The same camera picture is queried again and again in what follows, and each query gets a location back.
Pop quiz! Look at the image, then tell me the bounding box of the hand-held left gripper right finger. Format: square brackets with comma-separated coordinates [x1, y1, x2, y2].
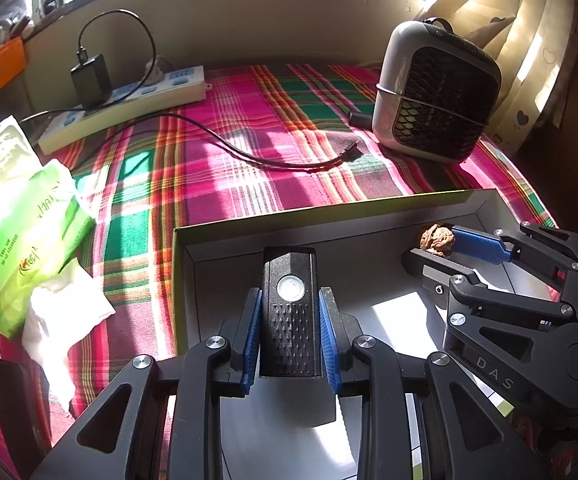
[319, 287, 550, 480]

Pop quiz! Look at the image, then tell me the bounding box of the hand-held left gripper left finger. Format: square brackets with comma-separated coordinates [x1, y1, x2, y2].
[31, 287, 265, 480]

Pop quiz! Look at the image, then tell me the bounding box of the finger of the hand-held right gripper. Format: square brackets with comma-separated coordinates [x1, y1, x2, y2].
[401, 247, 578, 411]
[452, 221, 578, 286]

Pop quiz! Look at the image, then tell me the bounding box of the brown walnut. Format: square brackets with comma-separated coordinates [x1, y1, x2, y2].
[420, 225, 457, 258]

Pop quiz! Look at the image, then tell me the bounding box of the black bike light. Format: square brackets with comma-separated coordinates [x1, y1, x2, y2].
[259, 246, 320, 378]

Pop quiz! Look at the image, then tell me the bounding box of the green-edged cardboard box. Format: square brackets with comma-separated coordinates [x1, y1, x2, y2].
[171, 188, 560, 480]

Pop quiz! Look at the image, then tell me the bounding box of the grey portable heater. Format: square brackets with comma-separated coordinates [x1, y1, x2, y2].
[371, 17, 502, 163]

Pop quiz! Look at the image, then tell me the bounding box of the white crumpled tissue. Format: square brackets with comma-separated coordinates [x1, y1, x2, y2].
[21, 260, 117, 418]

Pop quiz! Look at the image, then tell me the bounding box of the plaid cloth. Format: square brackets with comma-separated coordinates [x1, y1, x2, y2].
[0, 62, 557, 461]

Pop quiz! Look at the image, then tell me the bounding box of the cream curtain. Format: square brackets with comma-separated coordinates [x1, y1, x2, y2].
[414, 0, 578, 156]

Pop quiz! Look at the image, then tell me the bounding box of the green tissue pack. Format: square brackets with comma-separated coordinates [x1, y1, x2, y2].
[0, 115, 97, 338]

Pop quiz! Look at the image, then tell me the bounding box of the white power strip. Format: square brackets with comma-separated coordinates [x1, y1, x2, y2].
[37, 64, 207, 156]

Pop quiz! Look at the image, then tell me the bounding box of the white plug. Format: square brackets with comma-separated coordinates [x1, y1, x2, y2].
[144, 57, 177, 83]

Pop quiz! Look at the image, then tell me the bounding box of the black charger adapter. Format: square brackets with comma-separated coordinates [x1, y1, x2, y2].
[70, 53, 112, 110]

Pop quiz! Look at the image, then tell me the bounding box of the black charging cable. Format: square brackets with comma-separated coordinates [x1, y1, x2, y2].
[19, 12, 362, 171]

